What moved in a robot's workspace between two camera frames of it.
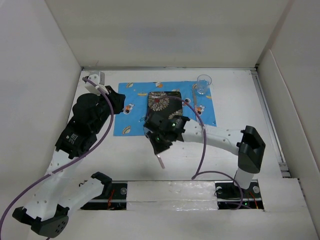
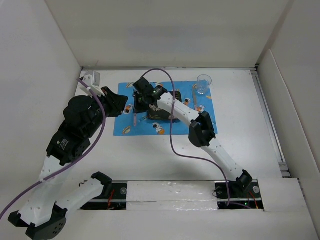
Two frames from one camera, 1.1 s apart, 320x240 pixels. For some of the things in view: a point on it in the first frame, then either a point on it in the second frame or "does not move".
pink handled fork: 194,95 does not move
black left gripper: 117,99 does not move
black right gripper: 158,148 -> 138,109
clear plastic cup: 203,81 does not move
